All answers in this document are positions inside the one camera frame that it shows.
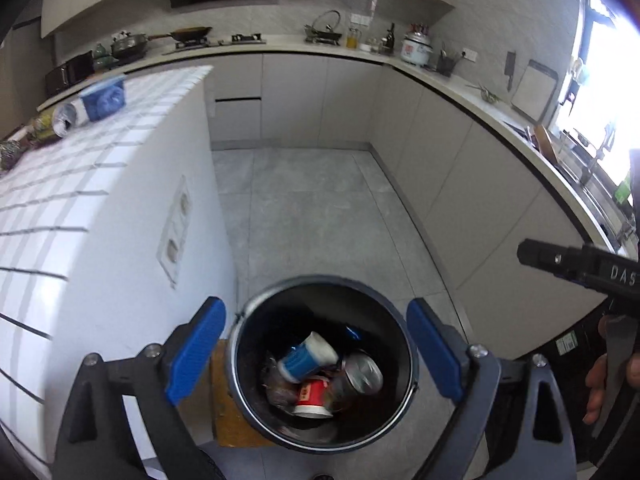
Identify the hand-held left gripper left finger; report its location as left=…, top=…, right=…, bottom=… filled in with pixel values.
left=54, top=296, right=227, bottom=480

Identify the small dish with greens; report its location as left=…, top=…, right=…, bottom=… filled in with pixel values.
left=470, top=82, right=503, bottom=103

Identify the blue bowl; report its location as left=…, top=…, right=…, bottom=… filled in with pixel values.
left=79, top=77, right=127, bottom=122

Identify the blue white paper cup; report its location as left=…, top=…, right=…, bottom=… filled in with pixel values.
left=276, top=331, right=340, bottom=382

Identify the pan with glass lid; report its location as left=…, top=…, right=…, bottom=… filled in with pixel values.
left=303, top=10, right=343, bottom=44

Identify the white rice cooker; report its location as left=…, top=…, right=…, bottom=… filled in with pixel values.
left=401, top=30, right=433, bottom=67

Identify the window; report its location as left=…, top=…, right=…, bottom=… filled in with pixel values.
left=555, top=0, right=640, bottom=171

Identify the dark printed packet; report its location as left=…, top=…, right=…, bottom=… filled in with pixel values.
left=0, top=140, right=23, bottom=173

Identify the black toaster oven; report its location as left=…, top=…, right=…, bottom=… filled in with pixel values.
left=45, top=55, right=96, bottom=96

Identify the white cutting board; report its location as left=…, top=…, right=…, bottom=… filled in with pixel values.
left=511, top=59, right=560, bottom=123

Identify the red paper cup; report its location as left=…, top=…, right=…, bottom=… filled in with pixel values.
left=292, top=377, right=333, bottom=419

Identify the metal faucet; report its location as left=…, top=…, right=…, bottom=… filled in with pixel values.
left=582, top=122, right=618, bottom=186

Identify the wooden board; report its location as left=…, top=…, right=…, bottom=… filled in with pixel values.
left=532, top=125, right=558, bottom=158

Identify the gas stove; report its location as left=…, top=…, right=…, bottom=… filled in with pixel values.
left=175, top=32, right=267, bottom=51

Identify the person's right hand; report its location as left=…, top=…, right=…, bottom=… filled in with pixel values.
left=582, top=352, right=640, bottom=425

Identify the pot with lid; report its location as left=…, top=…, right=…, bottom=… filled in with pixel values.
left=111, top=31, right=150, bottom=58

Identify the dark can yellow label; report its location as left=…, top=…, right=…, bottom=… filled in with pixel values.
left=31, top=100, right=91, bottom=143

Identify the black utensil holder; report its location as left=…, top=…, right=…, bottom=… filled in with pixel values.
left=437, top=42, right=457, bottom=77

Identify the black trash bin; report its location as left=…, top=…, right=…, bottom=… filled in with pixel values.
left=226, top=275, right=420, bottom=456

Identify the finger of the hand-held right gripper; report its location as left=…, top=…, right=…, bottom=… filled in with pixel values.
left=518, top=239, right=596, bottom=281

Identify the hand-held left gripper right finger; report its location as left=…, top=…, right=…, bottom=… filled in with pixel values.
left=406, top=298, right=576, bottom=480

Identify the wok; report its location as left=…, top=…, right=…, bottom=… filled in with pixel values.
left=147, top=26, right=213, bottom=43

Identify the kitchen sink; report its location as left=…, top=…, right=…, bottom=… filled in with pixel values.
left=550, top=130, right=640, bottom=256

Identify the beige fridge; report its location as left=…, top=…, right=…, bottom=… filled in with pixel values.
left=0, top=15, right=56, bottom=146

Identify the blue drink can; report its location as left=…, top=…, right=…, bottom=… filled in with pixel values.
left=327, top=351, right=384, bottom=413

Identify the black built-in appliance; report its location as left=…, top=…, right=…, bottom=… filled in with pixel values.
left=500, top=310, right=608, bottom=461

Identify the kitchen counter with cabinets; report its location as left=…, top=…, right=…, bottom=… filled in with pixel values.
left=37, top=35, right=640, bottom=361

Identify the checkered tablecloth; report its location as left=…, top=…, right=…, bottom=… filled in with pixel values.
left=0, top=64, right=215, bottom=461

